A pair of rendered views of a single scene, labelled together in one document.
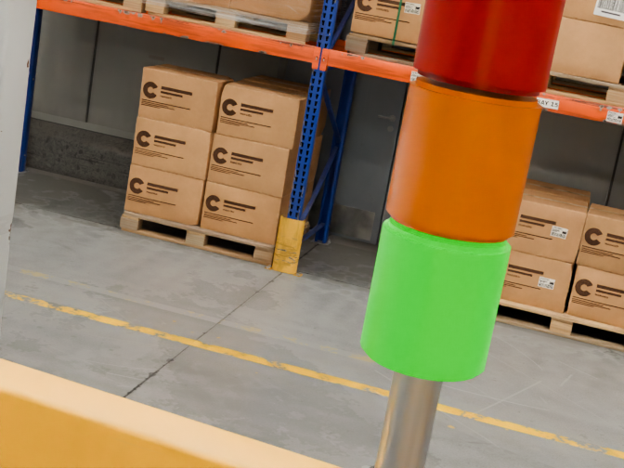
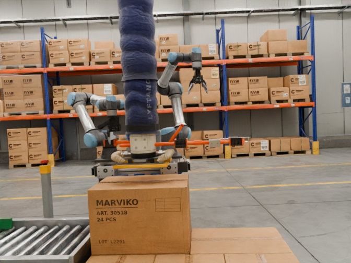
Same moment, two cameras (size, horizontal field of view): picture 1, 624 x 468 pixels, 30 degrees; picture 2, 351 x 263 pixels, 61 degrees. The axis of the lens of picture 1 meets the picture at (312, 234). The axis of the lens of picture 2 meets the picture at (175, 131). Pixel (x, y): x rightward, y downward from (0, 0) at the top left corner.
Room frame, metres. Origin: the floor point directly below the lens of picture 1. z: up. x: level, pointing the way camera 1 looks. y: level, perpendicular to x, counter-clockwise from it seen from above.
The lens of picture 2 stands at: (-1.60, -1.49, 1.36)
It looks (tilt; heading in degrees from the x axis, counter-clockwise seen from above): 3 degrees down; 347
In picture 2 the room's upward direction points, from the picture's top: 3 degrees counter-clockwise
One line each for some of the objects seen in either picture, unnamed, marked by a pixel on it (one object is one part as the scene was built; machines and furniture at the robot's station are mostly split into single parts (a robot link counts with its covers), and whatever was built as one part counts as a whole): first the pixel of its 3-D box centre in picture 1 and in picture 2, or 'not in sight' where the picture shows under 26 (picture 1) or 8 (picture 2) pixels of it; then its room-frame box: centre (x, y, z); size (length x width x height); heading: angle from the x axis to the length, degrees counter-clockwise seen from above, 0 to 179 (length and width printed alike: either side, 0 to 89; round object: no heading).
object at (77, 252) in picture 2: not in sight; (93, 236); (0.45, -1.37, 0.58); 0.70 x 0.03 x 0.06; 162
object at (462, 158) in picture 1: (462, 158); not in sight; (0.44, -0.05, 2.24); 0.05 x 0.05 x 0.05
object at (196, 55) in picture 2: not in sight; (196, 55); (0.58, -2.20, 1.82); 0.09 x 0.08 x 0.11; 13
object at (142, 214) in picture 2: not in sight; (143, 211); (0.34, -1.71, 0.74); 0.60 x 0.40 x 0.40; 73
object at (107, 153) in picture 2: not in sight; (109, 151); (0.96, -1.52, 1.09); 0.15 x 0.15 x 0.10
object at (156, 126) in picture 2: not in sight; (142, 127); (0.35, -1.73, 1.30); 0.23 x 0.23 x 0.04
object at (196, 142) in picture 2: not in sight; (174, 142); (0.39, -1.96, 1.18); 0.93 x 0.30 x 0.04; 71
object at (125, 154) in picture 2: not in sight; (143, 154); (0.34, -1.73, 1.12); 0.34 x 0.25 x 0.06; 71
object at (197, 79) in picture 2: not in sight; (197, 75); (0.57, -2.20, 1.66); 0.09 x 0.08 x 0.12; 167
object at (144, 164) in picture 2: not in sight; (141, 163); (0.25, -1.70, 1.08); 0.34 x 0.10 x 0.05; 71
